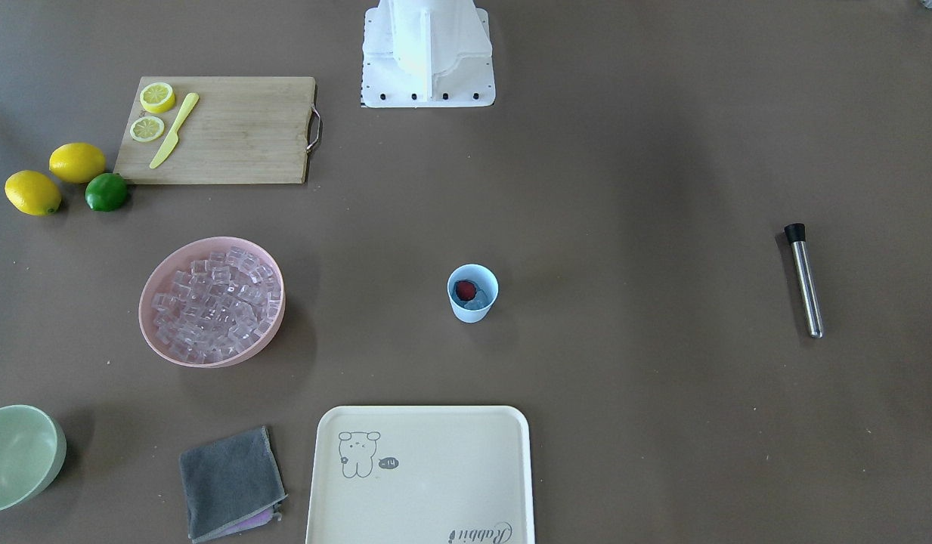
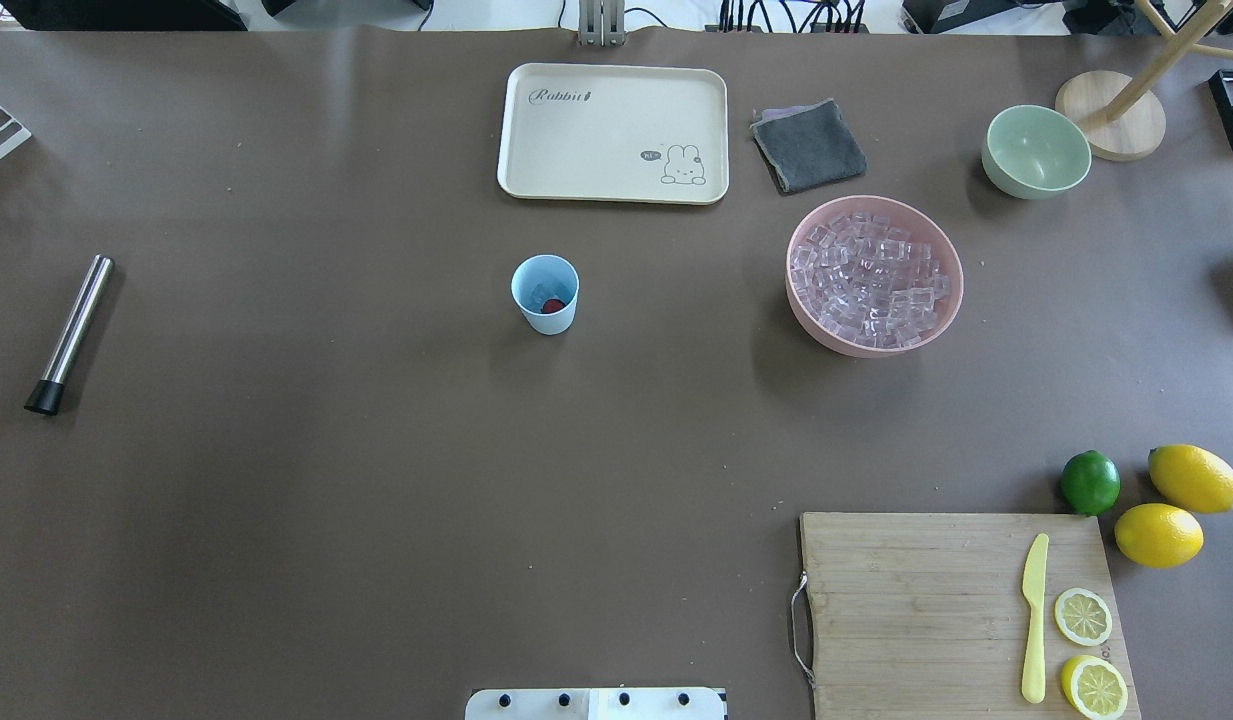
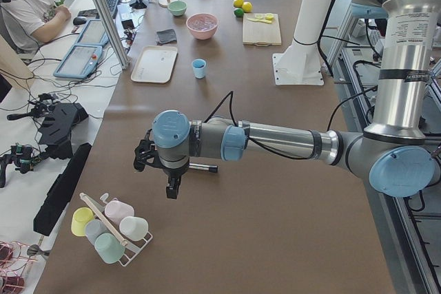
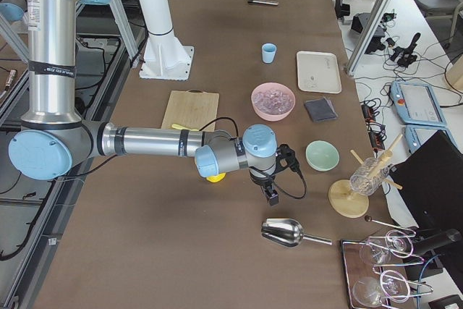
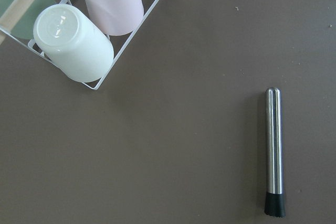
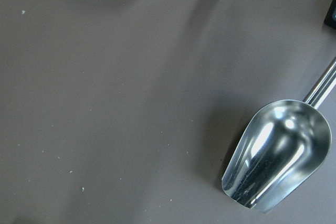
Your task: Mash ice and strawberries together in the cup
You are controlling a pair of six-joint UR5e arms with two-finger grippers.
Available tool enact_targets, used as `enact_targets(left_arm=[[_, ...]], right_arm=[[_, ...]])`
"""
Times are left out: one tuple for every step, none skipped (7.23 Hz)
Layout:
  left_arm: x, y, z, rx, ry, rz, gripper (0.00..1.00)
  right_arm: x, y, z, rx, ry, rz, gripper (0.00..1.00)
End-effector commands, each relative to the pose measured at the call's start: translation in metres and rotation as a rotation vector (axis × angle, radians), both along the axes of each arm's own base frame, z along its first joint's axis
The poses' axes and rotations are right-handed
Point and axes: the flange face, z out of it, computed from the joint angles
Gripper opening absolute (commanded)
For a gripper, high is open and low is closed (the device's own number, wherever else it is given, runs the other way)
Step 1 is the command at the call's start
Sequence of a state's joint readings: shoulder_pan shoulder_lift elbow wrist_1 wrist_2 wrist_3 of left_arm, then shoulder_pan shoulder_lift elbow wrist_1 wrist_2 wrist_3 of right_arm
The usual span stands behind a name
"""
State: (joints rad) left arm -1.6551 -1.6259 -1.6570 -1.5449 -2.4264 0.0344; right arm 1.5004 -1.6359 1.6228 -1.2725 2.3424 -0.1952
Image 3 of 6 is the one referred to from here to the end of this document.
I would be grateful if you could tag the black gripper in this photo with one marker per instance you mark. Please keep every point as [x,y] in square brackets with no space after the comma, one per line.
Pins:
[176,171]

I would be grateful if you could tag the steel muddler black tip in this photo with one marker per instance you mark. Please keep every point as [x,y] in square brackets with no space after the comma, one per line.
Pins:
[210,168]

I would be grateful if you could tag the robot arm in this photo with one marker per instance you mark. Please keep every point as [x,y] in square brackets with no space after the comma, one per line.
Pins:
[389,153]

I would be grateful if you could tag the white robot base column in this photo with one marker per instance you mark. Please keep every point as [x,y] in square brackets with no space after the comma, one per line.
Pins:
[300,63]

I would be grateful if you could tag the white cup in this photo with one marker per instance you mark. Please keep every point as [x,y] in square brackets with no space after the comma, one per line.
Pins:
[134,228]

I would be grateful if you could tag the pink cup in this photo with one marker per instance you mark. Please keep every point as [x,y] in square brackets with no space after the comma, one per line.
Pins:
[116,210]

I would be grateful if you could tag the green cup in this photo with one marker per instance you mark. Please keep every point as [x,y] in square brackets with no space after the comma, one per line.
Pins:
[109,248]

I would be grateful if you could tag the grey blue cup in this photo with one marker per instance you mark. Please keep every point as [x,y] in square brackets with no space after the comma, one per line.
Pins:
[94,229]

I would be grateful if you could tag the yellow cup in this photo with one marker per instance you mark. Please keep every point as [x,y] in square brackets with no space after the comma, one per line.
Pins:
[80,218]

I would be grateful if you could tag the light blue cup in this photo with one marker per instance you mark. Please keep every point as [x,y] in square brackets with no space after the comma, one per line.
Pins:
[199,67]

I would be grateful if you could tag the pink bowl of ice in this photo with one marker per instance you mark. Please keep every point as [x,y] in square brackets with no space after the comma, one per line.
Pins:
[202,26]

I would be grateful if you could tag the black long bar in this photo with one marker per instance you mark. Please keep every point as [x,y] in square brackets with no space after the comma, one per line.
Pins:
[60,193]

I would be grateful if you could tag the cream rabbit tray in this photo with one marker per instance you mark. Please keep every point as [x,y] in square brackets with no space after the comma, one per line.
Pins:
[155,64]

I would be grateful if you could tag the black stand device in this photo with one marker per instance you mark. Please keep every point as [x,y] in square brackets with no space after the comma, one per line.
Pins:
[56,129]

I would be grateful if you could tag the grey folded cloth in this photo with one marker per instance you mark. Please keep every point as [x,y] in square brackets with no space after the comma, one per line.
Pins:
[166,36]

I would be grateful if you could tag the blue teach pendant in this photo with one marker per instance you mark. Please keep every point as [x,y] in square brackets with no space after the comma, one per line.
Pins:
[93,33]
[79,62]

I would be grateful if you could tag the mint green bowl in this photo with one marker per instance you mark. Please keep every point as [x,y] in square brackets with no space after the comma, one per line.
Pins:
[177,8]

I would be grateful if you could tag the wooden cutting board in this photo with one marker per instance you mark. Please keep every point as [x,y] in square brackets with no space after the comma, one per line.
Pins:
[259,33]

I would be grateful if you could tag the green lime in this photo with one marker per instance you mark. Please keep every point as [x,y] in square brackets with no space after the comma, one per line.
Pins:
[238,12]

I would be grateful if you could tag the yellow plastic knife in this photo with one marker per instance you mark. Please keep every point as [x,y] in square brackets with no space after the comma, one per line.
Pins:
[265,21]

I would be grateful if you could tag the yellow lemon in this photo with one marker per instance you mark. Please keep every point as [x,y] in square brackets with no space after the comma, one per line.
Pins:
[247,7]
[238,3]

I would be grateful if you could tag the black keyboard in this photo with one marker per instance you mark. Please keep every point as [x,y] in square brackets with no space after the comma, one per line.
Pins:
[112,1]

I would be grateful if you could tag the seated person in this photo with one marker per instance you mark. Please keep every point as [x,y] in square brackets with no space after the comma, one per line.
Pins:
[32,23]

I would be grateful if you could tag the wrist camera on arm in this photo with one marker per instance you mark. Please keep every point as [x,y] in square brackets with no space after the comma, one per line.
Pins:
[144,153]

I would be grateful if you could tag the white wire cup rack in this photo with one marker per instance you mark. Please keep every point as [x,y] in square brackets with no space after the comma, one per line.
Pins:
[132,248]

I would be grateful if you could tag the aluminium frame post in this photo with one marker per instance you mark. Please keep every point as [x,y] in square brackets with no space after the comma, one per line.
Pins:
[109,25]

